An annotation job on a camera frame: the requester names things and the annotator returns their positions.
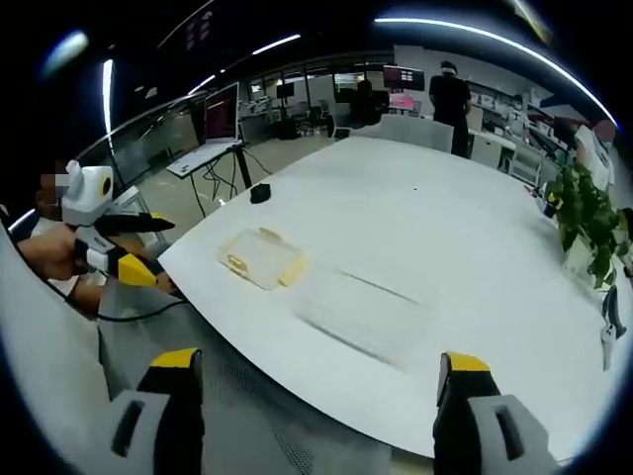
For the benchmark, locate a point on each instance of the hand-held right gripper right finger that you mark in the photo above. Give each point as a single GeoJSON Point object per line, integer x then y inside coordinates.
{"type": "Point", "coordinates": [475, 425]}

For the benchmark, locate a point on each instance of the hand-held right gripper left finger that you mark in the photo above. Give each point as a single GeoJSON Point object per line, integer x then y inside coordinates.
{"type": "Point", "coordinates": [163, 420]}

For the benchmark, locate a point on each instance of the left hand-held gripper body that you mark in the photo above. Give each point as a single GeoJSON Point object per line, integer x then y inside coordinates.
{"type": "Point", "coordinates": [86, 195]}

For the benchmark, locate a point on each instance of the person's left hand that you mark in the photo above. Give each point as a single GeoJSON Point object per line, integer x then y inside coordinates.
{"type": "Point", "coordinates": [52, 257]}

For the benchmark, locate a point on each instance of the white stand table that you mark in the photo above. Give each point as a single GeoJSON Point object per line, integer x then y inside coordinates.
{"type": "Point", "coordinates": [198, 159]}

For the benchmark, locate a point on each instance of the small black object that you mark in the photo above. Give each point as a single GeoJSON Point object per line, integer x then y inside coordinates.
{"type": "Point", "coordinates": [260, 193]}

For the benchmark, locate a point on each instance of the open laptop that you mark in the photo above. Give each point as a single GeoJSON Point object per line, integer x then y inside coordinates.
{"type": "Point", "coordinates": [221, 113]}

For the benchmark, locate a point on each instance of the green potted plant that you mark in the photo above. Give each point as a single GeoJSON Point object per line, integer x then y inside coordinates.
{"type": "Point", "coordinates": [588, 218]}

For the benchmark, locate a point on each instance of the white chair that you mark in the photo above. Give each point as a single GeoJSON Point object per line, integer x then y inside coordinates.
{"type": "Point", "coordinates": [415, 131]}

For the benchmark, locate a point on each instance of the wall monitor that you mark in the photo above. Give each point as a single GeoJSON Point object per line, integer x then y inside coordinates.
{"type": "Point", "coordinates": [404, 78]}

